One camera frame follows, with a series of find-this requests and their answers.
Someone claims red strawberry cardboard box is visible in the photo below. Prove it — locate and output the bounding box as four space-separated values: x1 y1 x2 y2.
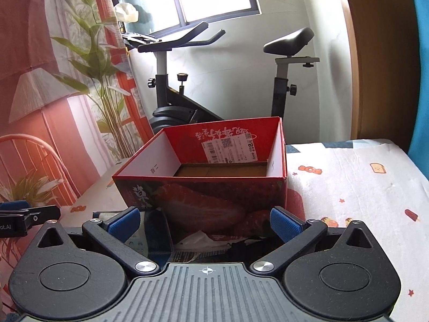
112 117 288 240

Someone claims blue cloth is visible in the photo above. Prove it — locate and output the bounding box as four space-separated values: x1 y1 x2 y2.
406 0 429 172

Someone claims black exercise bike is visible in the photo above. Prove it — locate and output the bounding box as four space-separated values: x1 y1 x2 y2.
121 21 320 135

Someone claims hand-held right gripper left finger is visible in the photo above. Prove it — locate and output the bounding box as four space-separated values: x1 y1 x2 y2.
35 207 161 276

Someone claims black cloth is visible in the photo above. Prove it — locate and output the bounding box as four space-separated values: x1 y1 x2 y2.
225 235 285 264

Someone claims white plastic bag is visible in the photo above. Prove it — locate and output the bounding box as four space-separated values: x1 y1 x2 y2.
114 3 139 23

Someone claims white printed packet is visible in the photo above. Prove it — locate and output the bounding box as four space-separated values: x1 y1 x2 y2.
93 211 146 254

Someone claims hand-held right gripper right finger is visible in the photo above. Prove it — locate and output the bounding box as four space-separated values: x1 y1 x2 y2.
251 207 378 274

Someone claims printed bed sheet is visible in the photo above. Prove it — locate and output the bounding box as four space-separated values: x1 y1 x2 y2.
70 139 429 322

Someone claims white translucent packet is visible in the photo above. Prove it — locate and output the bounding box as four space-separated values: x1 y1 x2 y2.
173 231 237 263

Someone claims printed wall tapestry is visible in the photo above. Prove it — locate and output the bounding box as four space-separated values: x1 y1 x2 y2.
0 0 150 210

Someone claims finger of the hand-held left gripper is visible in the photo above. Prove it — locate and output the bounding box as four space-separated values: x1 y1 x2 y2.
0 204 61 224
0 200 30 211

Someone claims wooden headboard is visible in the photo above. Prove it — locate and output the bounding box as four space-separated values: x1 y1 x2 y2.
339 0 423 152

